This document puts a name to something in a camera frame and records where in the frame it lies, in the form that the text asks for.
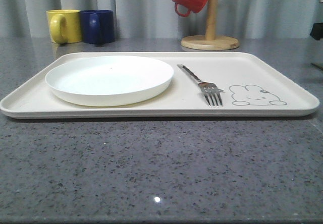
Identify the beige rabbit serving tray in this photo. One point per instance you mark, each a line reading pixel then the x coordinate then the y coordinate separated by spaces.
pixel 251 88

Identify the dark blue mug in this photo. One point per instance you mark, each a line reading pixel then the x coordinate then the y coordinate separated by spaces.
pixel 97 26

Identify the white round plate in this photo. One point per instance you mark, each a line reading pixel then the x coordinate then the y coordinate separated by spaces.
pixel 110 80

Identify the silver fork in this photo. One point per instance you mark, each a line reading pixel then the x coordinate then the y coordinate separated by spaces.
pixel 210 91

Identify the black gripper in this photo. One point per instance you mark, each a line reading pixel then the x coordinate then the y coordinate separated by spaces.
pixel 317 31

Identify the wooden mug tree stand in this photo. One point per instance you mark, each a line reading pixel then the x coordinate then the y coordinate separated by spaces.
pixel 210 41

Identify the yellow mug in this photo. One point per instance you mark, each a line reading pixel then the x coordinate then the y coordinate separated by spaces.
pixel 64 26

